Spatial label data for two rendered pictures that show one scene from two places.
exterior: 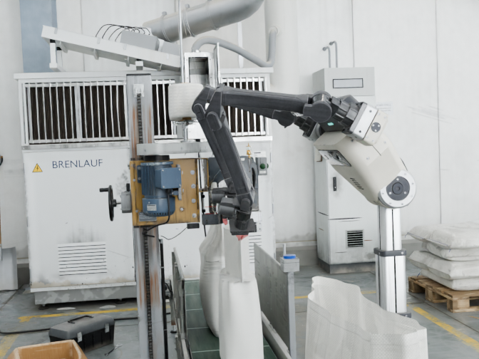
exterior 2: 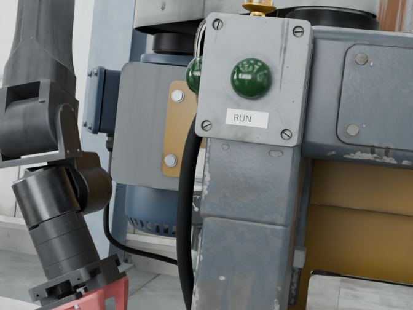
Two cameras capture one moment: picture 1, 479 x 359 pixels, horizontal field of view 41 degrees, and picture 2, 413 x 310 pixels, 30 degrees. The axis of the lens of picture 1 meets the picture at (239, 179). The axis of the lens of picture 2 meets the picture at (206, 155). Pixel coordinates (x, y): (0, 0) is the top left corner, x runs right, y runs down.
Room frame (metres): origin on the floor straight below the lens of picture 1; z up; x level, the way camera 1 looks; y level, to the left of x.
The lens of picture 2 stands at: (3.37, -0.66, 1.26)
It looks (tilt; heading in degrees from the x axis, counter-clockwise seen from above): 3 degrees down; 109
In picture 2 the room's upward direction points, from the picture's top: 6 degrees clockwise
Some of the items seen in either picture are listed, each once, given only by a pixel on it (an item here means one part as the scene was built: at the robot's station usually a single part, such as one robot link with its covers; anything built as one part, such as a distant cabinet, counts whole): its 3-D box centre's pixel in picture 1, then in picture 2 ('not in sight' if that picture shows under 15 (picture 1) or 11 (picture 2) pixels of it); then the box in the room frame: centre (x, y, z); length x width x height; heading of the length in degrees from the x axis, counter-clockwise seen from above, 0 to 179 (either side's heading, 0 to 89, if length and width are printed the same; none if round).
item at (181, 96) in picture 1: (186, 101); not in sight; (3.02, 0.23, 1.61); 0.17 x 0.17 x 0.17
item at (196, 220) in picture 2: not in sight; (197, 208); (3.11, 0.10, 1.16); 0.04 x 0.02 x 0.04; 8
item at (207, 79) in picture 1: (197, 97); not in sight; (5.62, 0.33, 1.82); 0.51 x 0.27 x 0.71; 8
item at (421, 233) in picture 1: (448, 231); not in sight; (5.70, -1.84, 0.56); 0.66 x 0.43 x 0.15; 95
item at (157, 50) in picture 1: (135, 36); not in sight; (5.70, 0.85, 2.38); 1.53 x 0.53 x 0.61; 98
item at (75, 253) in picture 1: (152, 184); not in sight; (6.35, 0.86, 1.05); 2.28 x 1.16 x 2.09; 98
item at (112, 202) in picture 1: (110, 203); not in sight; (3.17, 0.64, 1.13); 0.18 x 0.11 x 0.18; 8
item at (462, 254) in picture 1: (456, 248); not in sight; (5.51, -1.83, 0.44); 0.66 x 0.42 x 0.14; 2
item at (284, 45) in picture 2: (261, 166); (255, 80); (3.22, -0.11, 1.28); 0.08 x 0.05 x 0.09; 8
